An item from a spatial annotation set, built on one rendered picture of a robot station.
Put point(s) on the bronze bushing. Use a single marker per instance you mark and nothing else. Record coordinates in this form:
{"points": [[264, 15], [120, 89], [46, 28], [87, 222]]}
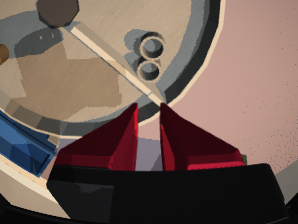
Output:
{"points": [[4, 53]]}

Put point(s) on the grey metal bushing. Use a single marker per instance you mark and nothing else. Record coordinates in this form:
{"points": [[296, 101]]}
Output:
{"points": [[146, 76], [152, 55]]}

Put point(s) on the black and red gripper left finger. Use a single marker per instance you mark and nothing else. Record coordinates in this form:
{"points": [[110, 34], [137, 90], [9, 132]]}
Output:
{"points": [[106, 146]]}

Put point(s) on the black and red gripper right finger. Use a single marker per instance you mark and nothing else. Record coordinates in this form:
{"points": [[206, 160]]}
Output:
{"points": [[191, 147]]}

